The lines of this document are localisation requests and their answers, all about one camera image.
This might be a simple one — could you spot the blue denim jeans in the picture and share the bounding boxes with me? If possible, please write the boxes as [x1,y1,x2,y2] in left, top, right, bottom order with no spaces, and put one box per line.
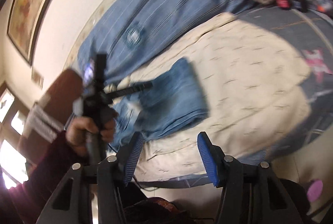
[109,58,208,151]

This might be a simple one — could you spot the dark red sleeve forearm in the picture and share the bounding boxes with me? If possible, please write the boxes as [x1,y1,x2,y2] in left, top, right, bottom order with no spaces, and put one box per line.
[1,132,87,223]

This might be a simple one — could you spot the person left hand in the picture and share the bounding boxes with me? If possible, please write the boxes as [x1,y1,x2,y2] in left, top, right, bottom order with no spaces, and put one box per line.
[66,117,116,157]

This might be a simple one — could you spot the grey cloth on headboard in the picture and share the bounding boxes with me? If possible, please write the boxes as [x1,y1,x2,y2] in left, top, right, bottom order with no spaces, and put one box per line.
[22,103,64,143]

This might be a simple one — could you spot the pink slipper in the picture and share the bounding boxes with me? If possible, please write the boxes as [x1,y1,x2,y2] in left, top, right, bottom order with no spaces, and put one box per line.
[307,179,323,203]

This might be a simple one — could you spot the cream leaf-print quilt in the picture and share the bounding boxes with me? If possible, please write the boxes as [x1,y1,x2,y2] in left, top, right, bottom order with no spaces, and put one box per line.
[120,13,311,182]

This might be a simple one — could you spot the blue plaid duvet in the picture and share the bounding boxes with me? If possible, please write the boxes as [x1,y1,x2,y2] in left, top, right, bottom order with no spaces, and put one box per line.
[76,0,255,84]

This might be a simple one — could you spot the grey patterned bedsheet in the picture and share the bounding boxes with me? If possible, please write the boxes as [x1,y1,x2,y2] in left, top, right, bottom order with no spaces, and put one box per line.
[131,7,332,182]

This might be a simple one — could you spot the small wall picture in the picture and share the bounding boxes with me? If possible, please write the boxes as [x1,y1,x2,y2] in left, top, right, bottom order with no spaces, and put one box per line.
[31,68,44,89]

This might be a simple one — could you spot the window with frame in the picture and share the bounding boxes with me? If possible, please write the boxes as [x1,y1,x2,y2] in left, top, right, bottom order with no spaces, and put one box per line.
[1,82,29,189]

